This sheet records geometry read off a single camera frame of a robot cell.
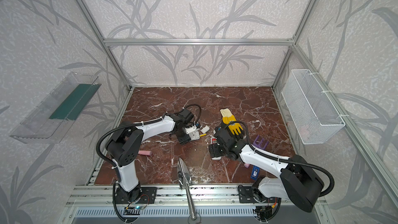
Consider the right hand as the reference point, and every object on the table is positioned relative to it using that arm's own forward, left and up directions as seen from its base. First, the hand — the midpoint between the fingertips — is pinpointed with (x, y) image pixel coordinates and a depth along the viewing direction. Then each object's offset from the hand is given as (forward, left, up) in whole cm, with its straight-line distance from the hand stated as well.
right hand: (215, 143), depth 86 cm
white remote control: (+6, +12, -3) cm, 14 cm away
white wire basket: (-2, -40, +30) cm, 50 cm away
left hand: (+8, +17, -3) cm, 19 cm away
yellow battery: (+7, +7, -4) cm, 11 cm away
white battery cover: (+11, +6, -4) cm, 13 cm away
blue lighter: (-15, -20, -1) cm, 25 cm away
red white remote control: (+3, 0, -3) cm, 4 cm away
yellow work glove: (+18, -9, -2) cm, 21 cm away
